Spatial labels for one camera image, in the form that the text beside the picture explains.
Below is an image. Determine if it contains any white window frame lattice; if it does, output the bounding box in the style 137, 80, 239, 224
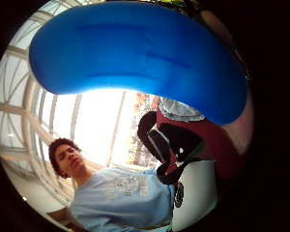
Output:
0, 0, 127, 207

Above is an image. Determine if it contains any blue plastic bowl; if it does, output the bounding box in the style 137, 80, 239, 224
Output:
28, 0, 249, 127

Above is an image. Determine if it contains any red can with silver top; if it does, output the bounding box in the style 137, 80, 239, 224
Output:
156, 96, 255, 180

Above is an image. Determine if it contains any the person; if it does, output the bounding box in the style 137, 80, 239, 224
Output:
47, 137, 177, 232

